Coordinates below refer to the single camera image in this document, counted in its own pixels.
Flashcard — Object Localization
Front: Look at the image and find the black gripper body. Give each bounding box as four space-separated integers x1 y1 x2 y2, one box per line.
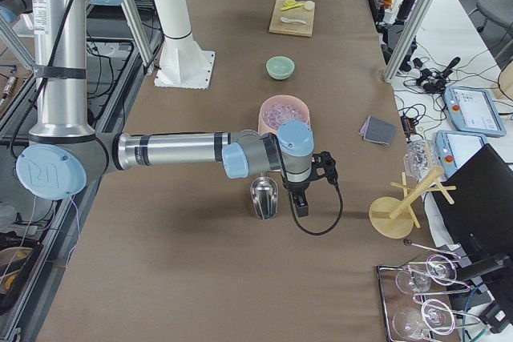
283 151 336 203

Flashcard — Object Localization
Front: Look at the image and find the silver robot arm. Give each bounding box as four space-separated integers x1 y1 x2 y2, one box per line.
15 0 338 218

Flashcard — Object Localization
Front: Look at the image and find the metal ice scoop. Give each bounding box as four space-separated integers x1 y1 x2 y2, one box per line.
250 174 279 220

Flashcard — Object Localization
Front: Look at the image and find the pink ice bucket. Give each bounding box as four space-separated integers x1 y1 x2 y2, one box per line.
257 95 310 134

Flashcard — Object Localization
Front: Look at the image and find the clear plastic ice box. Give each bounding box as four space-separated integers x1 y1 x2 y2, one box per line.
403 139 434 179

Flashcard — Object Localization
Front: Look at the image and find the green ceramic bowl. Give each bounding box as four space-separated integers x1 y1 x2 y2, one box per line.
265 56 295 80

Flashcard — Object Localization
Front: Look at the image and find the white ceramic spoon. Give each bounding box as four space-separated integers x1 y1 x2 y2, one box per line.
280 16 307 25

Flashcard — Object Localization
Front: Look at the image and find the grey folded cloth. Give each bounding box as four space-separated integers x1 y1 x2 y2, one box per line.
359 116 397 147

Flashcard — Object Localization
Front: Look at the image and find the wooden cup tree stand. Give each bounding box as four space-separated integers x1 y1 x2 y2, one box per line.
369 144 456 239

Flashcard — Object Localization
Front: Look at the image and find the near teach pendant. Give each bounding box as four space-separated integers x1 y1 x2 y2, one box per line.
435 130 487 178

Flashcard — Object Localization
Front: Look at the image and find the teach pendant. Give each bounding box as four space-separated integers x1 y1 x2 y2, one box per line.
443 86 507 137
435 130 487 178

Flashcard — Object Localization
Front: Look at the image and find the upper wine glass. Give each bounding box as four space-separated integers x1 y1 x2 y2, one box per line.
395 254 456 294

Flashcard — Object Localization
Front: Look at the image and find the wooden cutting board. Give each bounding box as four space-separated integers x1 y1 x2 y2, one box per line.
269 0 316 38

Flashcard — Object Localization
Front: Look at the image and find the wine glass rack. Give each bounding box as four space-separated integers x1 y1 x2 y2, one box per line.
376 254 481 341

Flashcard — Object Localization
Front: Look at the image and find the far teach pendant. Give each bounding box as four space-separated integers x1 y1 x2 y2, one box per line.
443 86 507 137

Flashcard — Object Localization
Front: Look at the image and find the white steamed bun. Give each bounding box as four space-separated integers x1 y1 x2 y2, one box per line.
304 1 315 10

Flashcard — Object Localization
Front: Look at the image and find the yellow plastic knife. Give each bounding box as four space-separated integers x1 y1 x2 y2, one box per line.
281 3 304 11

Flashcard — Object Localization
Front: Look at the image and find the black monitor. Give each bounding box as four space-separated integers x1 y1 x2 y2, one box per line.
434 143 513 291

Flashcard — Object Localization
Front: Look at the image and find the lower wine glass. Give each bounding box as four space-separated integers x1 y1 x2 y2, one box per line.
392 299 455 341

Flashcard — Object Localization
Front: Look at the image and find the black water bottle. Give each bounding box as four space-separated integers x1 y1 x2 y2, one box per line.
395 0 416 24

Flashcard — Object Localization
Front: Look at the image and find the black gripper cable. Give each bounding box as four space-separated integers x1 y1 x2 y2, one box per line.
282 181 343 235

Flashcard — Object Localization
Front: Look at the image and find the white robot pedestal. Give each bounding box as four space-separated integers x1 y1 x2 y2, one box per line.
154 0 215 90

